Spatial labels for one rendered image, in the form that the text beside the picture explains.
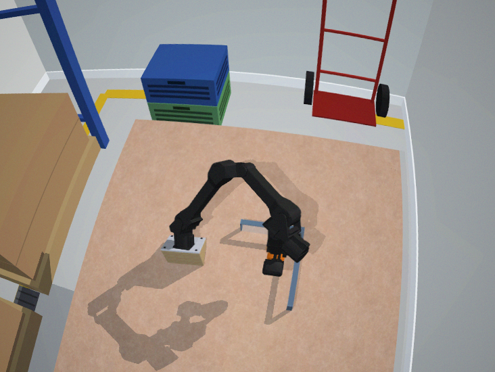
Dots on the clear low corner walls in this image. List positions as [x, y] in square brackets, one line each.
[256, 229]

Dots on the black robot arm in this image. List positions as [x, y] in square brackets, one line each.
[283, 212]

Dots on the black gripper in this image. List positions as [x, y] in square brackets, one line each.
[273, 267]

